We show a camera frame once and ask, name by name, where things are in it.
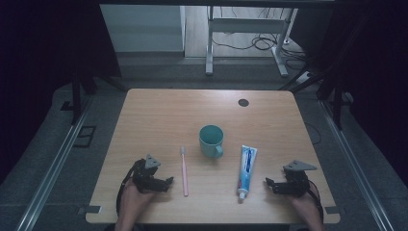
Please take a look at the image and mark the person's right hand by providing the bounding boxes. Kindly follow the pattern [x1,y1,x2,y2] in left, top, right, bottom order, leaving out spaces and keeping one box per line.
[289,183,322,223]

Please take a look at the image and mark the white and blue toothpaste tube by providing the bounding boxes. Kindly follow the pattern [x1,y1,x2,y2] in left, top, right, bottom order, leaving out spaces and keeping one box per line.
[237,144,259,204]

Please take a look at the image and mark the white power strip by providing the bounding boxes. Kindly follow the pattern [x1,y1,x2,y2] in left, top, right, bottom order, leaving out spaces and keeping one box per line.
[295,70,314,86]

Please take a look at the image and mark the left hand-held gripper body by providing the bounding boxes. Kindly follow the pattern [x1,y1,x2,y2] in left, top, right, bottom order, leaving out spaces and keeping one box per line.
[132,154,162,194]

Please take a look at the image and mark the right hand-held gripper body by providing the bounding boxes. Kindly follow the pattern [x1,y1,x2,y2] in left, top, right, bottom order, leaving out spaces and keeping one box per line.
[281,160,319,198]

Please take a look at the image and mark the black floor cables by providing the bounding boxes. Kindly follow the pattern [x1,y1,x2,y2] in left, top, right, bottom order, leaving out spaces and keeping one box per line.
[211,6,310,71]

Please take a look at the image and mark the teal cup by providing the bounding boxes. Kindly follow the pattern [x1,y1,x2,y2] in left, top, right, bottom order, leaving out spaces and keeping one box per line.
[198,124,225,159]

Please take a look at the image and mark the white partition panel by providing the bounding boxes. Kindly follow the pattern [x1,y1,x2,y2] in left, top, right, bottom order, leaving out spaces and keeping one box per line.
[99,4,187,53]

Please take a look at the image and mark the dark curtain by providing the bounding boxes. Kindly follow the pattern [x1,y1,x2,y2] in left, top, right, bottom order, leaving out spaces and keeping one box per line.
[288,0,408,179]
[0,0,122,186]

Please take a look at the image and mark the thin black floor cable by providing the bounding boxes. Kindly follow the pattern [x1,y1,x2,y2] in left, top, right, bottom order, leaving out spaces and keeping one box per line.
[303,120,322,146]

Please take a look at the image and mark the metal floor rail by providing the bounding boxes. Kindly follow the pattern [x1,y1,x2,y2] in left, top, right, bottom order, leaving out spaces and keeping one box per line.
[318,98,387,231]
[14,95,94,231]

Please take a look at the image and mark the black metal stand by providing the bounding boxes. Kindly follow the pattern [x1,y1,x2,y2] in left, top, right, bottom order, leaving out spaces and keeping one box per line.
[60,62,129,126]
[278,62,354,131]

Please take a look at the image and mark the person's left hand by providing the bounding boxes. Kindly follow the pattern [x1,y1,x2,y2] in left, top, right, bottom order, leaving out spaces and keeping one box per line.
[118,178,156,223]

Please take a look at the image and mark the right hand-held gripper black cable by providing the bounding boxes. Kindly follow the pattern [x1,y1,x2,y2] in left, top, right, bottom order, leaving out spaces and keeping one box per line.
[307,179,325,223]

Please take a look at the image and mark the pink toothbrush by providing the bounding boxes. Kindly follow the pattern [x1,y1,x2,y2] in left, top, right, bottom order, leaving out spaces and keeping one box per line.
[180,145,190,197]

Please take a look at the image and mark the white desk frame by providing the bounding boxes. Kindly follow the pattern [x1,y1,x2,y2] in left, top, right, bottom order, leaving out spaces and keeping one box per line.
[204,6,299,78]

